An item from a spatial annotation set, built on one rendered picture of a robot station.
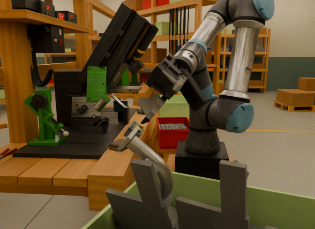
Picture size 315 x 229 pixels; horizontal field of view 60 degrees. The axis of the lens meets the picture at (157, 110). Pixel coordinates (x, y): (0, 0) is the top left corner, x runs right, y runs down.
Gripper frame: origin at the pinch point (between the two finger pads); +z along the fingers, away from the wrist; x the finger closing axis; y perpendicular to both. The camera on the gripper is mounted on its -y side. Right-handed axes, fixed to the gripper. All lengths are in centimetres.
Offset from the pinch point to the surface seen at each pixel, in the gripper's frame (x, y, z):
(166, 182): -1.4, -10.5, 13.3
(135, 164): 1.4, -2.5, 16.7
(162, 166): 1.0, -7.5, 12.7
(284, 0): -182, -144, -1044
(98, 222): -21.6, -6.7, 20.1
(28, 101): -78, 47, -27
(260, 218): -12.0, -44.6, -6.4
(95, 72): -73, 36, -67
